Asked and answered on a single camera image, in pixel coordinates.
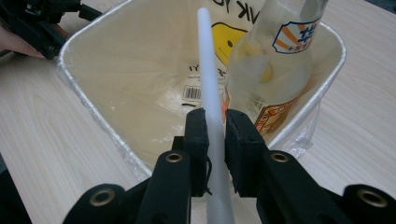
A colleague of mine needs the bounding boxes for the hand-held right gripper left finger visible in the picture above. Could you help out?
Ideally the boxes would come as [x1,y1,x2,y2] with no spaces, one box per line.
[172,107,211,198]

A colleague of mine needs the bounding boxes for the white plastic tube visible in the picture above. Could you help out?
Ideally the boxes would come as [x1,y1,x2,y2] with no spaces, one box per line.
[196,7,236,224]

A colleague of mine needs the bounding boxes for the printed plastic bag liner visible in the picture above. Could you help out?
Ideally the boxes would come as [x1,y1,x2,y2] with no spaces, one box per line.
[56,0,347,183]

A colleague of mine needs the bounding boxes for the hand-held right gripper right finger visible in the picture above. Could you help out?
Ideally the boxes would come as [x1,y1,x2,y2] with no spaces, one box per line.
[224,108,269,199]

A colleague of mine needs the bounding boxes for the clear glass bottle with label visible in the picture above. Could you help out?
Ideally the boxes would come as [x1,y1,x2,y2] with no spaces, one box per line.
[221,0,330,138]

